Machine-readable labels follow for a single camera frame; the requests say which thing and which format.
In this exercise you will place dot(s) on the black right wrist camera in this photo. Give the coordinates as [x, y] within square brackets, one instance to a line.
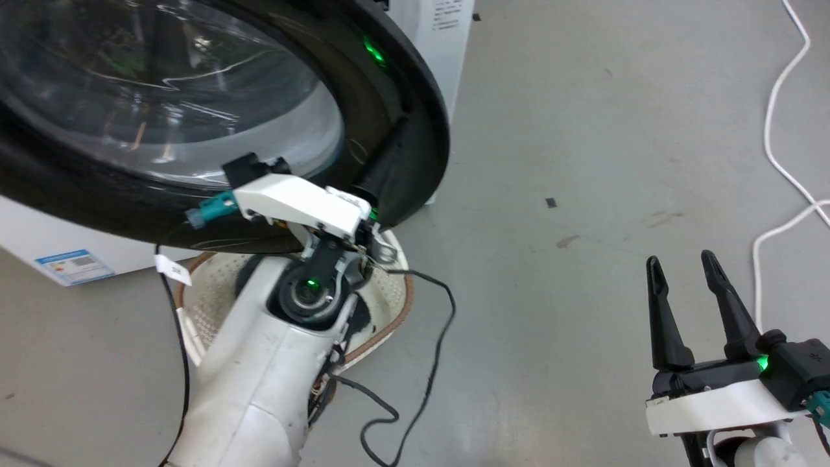
[801, 366]

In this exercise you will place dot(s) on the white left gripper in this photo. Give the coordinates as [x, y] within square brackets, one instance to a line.
[305, 202]

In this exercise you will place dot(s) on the white laundry basket brown rim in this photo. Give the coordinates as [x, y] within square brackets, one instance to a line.
[214, 298]

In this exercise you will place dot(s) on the white washing machine body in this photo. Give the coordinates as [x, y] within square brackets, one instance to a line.
[441, 78]

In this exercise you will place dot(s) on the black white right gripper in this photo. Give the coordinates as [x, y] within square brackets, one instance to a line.
[713, 399]

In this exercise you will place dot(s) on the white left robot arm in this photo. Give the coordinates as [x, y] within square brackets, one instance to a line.
[259, 363]

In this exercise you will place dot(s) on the blue energy label sticker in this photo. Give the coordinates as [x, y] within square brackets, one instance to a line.
[76, 267]

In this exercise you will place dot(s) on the black round washing machine door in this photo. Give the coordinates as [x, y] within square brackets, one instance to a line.
[194, 84]

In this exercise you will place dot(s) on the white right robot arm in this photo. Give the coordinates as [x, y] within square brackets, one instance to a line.
[758, 451]

